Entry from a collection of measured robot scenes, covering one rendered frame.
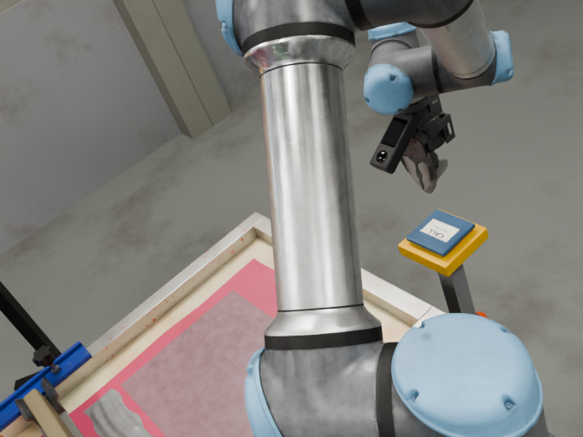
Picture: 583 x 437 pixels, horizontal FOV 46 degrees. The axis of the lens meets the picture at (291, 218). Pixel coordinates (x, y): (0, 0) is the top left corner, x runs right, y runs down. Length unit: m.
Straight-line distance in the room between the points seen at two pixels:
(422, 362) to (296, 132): 0.24
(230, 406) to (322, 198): 0.71
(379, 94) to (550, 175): 2.04
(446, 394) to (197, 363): 0.86
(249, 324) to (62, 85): 2.78
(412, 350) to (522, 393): 0.10
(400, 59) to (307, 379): 0.58
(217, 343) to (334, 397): 0.79
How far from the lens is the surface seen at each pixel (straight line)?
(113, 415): 1.41
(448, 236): 1.40
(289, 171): 0.66
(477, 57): 0.96
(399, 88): 1.05
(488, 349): 0.62
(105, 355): 1.51
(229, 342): 1.39
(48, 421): 1.34
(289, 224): 0.65
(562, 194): 2.95
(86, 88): 4.04
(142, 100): 4.18
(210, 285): 1.54
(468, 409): 0.58
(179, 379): 1.39
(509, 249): 2.75
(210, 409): 1.31
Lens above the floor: 1.90
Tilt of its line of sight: 36 degrees down
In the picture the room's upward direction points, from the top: 24 degrees counter-clockwise
